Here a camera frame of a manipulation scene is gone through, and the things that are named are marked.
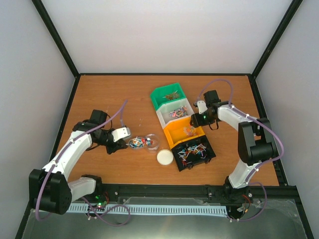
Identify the silver metal scoop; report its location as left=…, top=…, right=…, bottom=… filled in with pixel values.
left=128, top=136, right=147, bottom=149

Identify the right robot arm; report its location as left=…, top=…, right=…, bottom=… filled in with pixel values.
left=190, top=90, right=278, bottom=202

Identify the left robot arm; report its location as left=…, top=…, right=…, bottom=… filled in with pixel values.
left=29, top=110, right=131, bottom=215

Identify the yellow plastic bin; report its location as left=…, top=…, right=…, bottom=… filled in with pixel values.
left=163, top=116, right=205, bottom=149

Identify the white plastic bin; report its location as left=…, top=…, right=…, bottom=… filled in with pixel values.
left=156, top=98, right=194, bottom=129

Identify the clear glass jar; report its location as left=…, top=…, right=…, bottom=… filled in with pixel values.
left=146, top=134, right=160, bottom=153

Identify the black plastic bin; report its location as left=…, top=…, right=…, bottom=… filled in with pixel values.
left=171, top=136, right=216, bottom=172

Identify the green plastic bin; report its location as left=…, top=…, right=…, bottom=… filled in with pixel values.
left=150, top=83, right=186, bottom=111

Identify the white jar lid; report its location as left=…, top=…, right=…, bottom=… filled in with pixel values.
left=157, top=149, right=174, bottom=166

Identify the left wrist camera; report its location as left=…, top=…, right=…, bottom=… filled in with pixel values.
left=111, top=126, right=131, bottom=142

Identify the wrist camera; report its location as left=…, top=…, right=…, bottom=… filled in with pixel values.
left=111, top=126, right=131, bottom=142
left=194, top=100, right=207, bottom=115

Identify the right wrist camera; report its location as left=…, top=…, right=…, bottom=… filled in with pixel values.
left=194, top=100, right=207, bottom=115

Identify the light blue cable duct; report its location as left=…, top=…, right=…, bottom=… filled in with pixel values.
left=67, top=203, right=228, bottom=216

